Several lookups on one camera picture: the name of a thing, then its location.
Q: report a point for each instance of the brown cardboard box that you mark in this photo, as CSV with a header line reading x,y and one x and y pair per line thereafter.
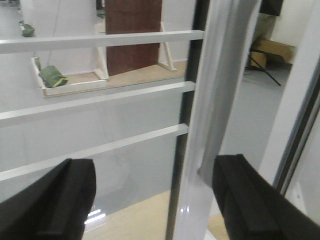
x,y
274,51

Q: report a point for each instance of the white door jamb post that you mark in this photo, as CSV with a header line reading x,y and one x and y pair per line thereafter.
x,y
294,102

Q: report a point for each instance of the green sandbag by wall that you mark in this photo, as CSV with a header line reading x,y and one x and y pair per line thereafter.
x,y
27,30

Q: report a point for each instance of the green sandbag in tray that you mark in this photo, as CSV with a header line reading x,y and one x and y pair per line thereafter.
x,y
52,78

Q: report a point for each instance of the olive green large cushion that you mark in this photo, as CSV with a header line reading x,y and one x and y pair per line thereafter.
x,y
264,27

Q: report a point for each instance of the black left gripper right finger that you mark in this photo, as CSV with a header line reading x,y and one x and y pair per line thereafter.
x,y
251,208

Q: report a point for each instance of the white framed sliding glass door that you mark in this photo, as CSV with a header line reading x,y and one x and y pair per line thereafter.
x,y
144,139

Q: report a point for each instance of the light wooden platform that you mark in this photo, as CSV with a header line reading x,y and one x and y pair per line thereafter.
x,y
144,220

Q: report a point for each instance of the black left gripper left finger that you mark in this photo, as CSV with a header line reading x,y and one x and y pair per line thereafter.
x,y
55,207

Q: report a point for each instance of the brown wooden door panel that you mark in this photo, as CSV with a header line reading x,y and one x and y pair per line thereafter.
x,y
129,17

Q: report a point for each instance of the white wooden base frame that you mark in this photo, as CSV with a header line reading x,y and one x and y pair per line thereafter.
x,y
99,78

